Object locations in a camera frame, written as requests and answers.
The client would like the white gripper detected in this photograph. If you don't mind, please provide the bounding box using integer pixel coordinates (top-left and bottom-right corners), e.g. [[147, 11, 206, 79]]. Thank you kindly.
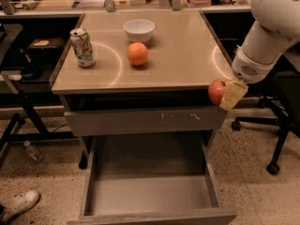
[[219, 48, 275, 111]]

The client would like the red apple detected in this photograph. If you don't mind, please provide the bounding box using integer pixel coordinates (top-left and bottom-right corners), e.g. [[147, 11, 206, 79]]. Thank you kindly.
[[208, 78, 230, 106]]

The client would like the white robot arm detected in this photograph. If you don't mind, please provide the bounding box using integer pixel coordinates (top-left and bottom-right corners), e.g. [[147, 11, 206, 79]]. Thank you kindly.
[[220, 0, 300, 111]]

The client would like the closed top drawer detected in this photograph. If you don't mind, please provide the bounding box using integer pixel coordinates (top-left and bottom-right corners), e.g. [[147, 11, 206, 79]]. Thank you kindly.
[[65, 106, 227, 136]]

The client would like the grey drawer cabinet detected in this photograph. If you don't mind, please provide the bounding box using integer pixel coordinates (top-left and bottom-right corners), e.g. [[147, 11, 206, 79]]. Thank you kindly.
[[49, 8, 243, 171]]

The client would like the open middle drawer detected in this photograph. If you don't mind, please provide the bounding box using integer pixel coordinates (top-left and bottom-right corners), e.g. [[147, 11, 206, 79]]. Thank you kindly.
[[67, 132, 237, 225]]

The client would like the black office chair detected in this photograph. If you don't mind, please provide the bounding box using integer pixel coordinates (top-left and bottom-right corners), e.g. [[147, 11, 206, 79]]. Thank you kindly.
[[231, 56, 300, 175]]

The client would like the orange fruit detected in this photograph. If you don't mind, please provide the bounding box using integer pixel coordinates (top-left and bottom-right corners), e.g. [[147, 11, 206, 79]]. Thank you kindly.
[[127, 42, 148, 66]]

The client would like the white bowl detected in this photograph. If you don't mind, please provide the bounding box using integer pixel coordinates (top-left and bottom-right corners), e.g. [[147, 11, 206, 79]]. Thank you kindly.
[[123, 19, 156, 43]]

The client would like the green soda can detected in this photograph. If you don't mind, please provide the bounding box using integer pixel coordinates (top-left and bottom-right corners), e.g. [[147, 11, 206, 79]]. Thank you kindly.
[[70, 28, 95, 68]]

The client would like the dark box with label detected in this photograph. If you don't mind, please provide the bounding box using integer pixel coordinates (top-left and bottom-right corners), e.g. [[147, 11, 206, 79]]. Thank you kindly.
[[27, 37, 65, 50]]

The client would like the black round object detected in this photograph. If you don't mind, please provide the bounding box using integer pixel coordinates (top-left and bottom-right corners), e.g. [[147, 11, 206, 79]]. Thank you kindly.
[[19, 48, 42, 81]]

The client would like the plastic water bottle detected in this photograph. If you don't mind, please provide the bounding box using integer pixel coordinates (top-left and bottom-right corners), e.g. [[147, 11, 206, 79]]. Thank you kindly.
[[23, 141, 43, 163]]

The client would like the white sneaker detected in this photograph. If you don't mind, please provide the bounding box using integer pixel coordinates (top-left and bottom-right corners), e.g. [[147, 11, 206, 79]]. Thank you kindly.
[[0, 190, 40, 222]]

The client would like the black desk frame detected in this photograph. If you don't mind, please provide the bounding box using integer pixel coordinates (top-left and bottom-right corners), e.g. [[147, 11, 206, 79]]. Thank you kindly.
[[0, 22, 78, 152]]

